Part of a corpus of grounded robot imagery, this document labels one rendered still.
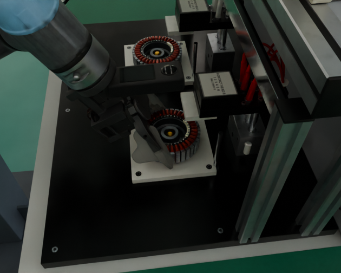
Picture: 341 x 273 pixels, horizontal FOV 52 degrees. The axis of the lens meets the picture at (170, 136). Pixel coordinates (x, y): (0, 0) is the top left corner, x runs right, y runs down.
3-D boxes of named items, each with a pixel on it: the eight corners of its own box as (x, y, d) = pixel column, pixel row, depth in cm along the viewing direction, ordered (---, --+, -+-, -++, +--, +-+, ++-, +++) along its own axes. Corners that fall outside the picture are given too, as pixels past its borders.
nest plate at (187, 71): (126, 90, 77) (126, 86, 76) (124, 49, 87) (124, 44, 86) (194, 84, 78) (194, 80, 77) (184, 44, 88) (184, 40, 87)
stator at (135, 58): (137, 80, 77) (136, 67, 74) (130, 50, 84) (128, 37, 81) (187, 73, 79) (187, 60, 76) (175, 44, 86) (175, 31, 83)
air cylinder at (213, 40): (210, 72, 81) (212, 52, 77) (204, 52, 86) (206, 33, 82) (232, 70, 81) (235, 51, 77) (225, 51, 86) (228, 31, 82)
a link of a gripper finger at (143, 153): (149, 177, 63) (122, 134, 60) (178, 164, 61) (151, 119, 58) (145, 186, 60) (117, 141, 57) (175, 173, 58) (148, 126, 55)
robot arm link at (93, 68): (93, 23, 50) (92, 59, 44) (112, 45, 53) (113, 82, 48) (52, 48, 52) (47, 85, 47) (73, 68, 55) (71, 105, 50)
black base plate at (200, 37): (44, 268, 54) (39, 263, 53) (70, 32, 95) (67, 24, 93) (334, 234, 58) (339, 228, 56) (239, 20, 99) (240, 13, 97)
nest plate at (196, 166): (132, 183, 62) (131, 180, 61) (128, 121, 71) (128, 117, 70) (216, 175, 63) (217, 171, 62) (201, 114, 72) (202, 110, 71)
